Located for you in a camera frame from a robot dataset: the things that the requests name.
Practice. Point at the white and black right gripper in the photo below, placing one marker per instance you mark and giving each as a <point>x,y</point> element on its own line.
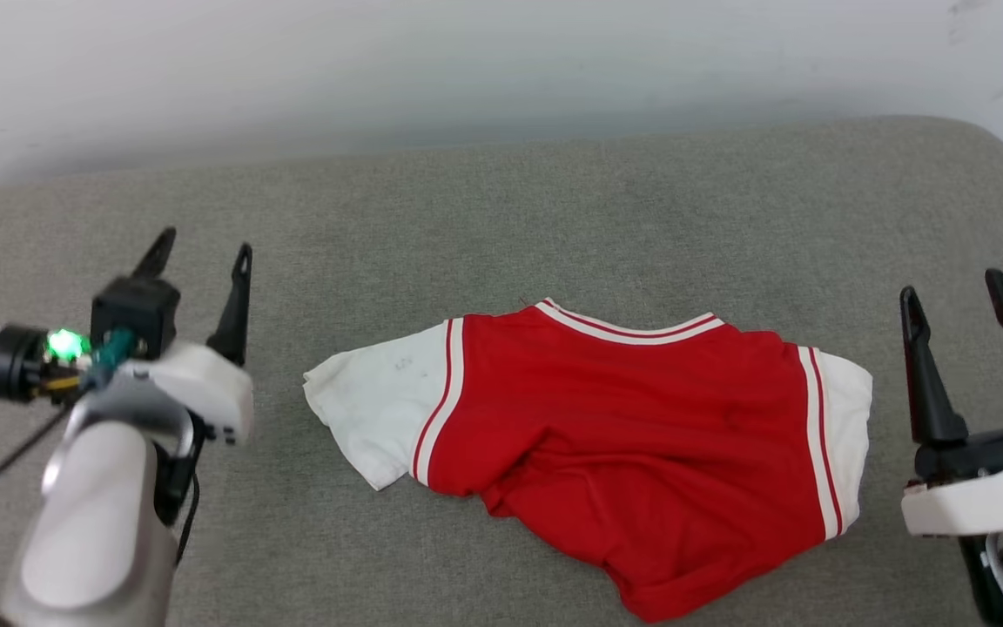
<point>980,496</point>

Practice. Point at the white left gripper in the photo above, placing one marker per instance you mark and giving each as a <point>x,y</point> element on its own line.
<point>201,387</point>

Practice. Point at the red and white t-shirt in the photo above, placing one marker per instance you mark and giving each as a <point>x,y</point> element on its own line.
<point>623,427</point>

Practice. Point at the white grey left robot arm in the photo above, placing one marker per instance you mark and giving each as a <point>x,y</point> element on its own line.
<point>92,522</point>

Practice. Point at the grey fabric sofa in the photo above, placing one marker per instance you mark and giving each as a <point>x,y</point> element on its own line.
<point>554,209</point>

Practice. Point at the black cube wrist camera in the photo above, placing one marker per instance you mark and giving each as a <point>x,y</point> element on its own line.
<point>136,313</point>

